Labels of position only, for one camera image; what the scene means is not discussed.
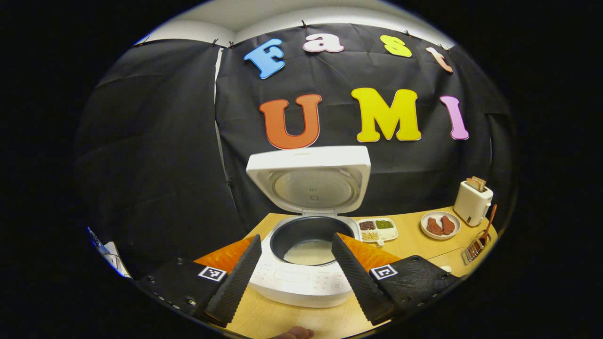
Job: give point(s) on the white rice heap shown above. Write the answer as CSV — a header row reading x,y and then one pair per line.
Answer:
x,y
308,254

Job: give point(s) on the clear rice container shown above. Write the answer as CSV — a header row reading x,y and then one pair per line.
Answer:
x,y
447,261

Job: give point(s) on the white toaster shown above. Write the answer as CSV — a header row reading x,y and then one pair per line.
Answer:
x,y
471,205

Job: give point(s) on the white rice cooker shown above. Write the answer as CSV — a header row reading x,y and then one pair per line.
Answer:
x,y
301,287

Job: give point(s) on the brown meat piece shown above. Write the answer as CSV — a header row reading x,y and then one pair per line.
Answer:
x,y
434,227
448,225

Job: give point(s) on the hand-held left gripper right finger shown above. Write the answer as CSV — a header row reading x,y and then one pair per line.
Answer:
x,y
360,282

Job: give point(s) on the toast slice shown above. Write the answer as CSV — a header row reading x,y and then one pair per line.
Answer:
x,y
481,181
473,184

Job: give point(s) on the white equipment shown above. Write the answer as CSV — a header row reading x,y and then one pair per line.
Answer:
x,y
110,256

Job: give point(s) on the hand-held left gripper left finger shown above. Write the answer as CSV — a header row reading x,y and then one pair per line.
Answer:
x,y
233,287

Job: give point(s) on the white divided grain tray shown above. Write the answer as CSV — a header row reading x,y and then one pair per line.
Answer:
x,y
377,230

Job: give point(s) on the white round plate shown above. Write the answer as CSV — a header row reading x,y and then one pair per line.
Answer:
x,y
440,236

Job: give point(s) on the brown wooden spoon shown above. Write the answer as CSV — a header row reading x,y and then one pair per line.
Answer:
x,y
490,219

